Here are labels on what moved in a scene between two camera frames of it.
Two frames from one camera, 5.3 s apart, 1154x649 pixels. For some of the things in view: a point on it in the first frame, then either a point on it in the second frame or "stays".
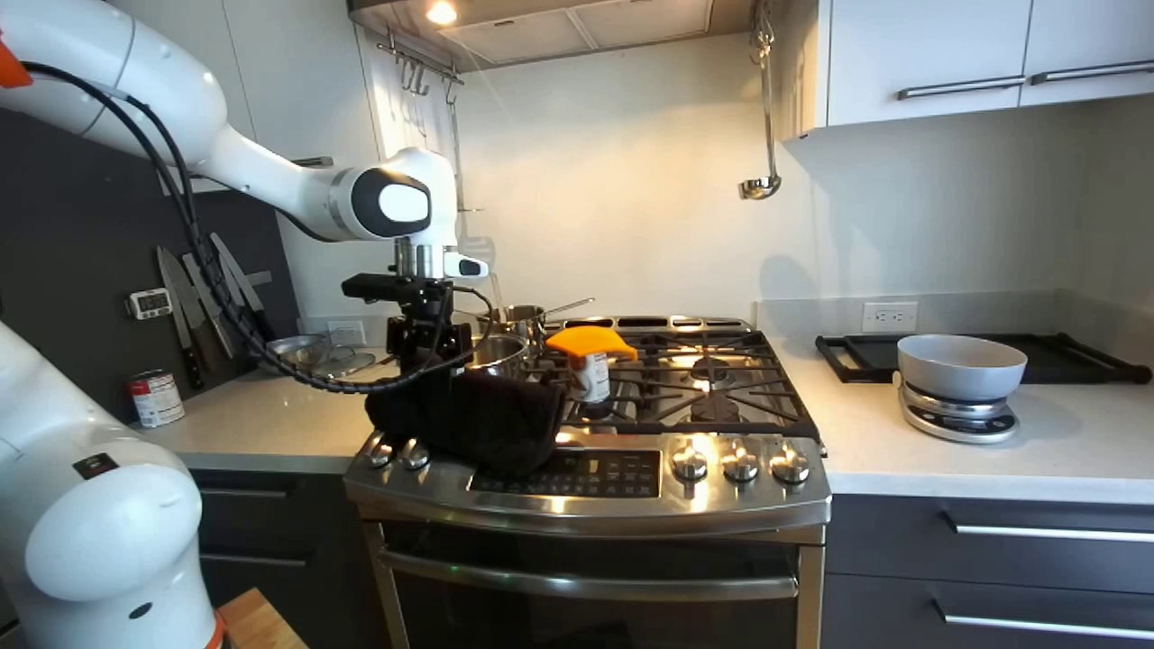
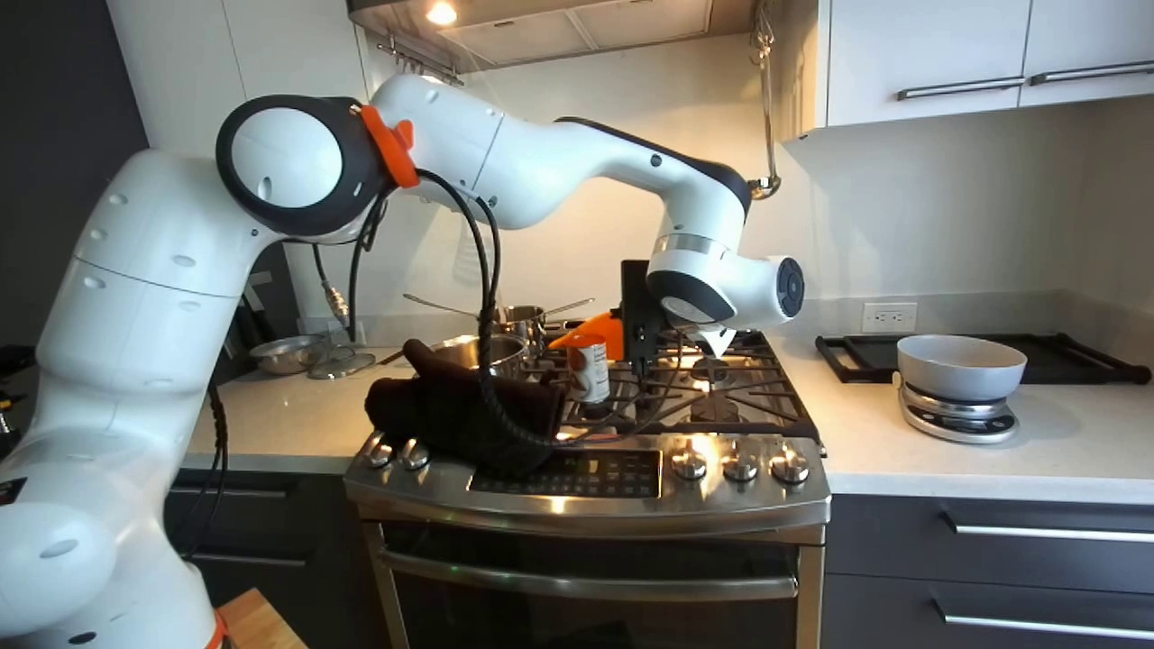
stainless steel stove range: [688, 510] stays
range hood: [507, 35] stays
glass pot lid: [322, 356] stays
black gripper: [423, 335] -> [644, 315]
